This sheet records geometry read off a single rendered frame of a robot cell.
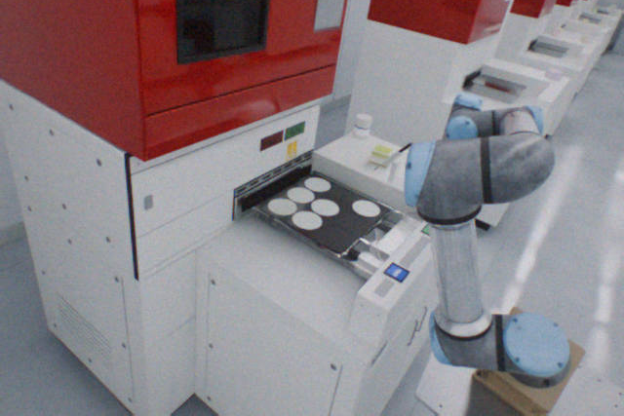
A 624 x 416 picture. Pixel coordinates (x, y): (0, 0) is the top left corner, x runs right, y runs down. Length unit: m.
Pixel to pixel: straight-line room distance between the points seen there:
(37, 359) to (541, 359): 1.95
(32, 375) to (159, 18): 1.68
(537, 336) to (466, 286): 0.18
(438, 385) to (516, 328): 0.30
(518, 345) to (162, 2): 0.99
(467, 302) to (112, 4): 0.92
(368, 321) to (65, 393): 1.39
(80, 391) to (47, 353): 0.26
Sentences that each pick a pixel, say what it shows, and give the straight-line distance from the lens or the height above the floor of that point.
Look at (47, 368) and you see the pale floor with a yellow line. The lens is 2.29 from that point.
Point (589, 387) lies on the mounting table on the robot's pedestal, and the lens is 1.45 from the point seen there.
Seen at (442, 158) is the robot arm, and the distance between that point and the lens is 0.76.
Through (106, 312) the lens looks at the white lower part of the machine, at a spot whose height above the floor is 0.56.
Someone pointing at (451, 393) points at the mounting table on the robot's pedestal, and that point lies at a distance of 1.23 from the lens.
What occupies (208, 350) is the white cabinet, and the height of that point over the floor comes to 0.40.
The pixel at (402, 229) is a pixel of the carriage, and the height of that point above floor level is 0.88.
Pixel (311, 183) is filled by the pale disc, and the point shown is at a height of 0.90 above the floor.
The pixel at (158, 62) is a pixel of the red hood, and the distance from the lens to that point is 1.02.
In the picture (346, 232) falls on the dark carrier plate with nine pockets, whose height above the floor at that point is 0.90.
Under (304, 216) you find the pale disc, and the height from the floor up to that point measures 0.90.
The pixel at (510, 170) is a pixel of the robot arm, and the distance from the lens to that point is 0.75.
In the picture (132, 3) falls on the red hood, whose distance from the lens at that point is 0.97.
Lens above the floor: 1.75
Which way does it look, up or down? 29 degrees down
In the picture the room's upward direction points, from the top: 9 degrees clockwise
